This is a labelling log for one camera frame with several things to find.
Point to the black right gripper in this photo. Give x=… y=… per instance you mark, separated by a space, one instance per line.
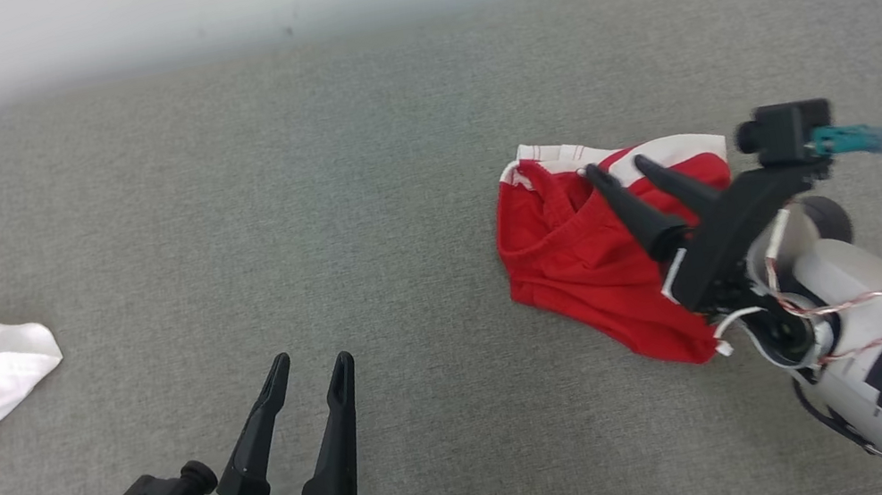
x=828 y=217

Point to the red shorts white stripe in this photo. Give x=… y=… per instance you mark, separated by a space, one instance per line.
x=570 y=261

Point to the grey fabric sofa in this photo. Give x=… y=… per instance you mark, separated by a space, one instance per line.
x=353 y=209

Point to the black right camera bracket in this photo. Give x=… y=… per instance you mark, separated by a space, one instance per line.
x=738 y=231

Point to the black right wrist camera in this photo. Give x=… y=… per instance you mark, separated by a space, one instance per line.
x=784 y=133

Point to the teal right camera connector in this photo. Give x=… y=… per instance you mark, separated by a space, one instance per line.
x=848 y=139

